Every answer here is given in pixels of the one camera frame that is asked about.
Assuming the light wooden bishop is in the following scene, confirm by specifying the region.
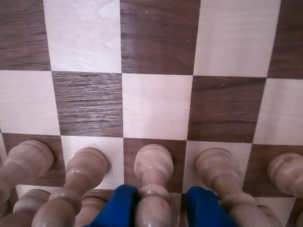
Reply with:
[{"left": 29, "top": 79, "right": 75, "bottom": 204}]
[{"left": 75, "top": 197, "right": 107, "bottom": 227}]

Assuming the wooden chessboard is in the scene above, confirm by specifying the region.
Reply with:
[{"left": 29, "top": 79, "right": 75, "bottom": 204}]
[{"left": 0, "top": 0, "right": 303, "bottom": 227}]

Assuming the light wooden pawn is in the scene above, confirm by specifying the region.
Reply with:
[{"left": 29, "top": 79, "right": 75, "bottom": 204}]
[
  {"left": 0, "top": 139, "right": 55, "bottom": 213},
  {"left": 31, "top": 148, "right": 110, "bottom": 227},
  {"left": 134, "top": 143, "right": 175, "bottom": 227},
  {"left": 195, "top": 148, "right": 284, "bottom": 227},
  {"left": 267, "top": 152, "right": 303, "bottom": 197}
]

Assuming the light wooden knight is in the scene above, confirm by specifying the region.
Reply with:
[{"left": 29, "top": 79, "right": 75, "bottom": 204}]
[{"left": 0, "top": 189, "right": 52, "bottom": 227}]

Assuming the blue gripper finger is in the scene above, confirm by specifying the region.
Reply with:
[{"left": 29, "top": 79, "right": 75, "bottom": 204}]
[
  {"left": 89, "top": 184, "right": 139, "bottom": 227},
  {"left": 186, "top": 186, "right": 237, "bottom": 227}
]

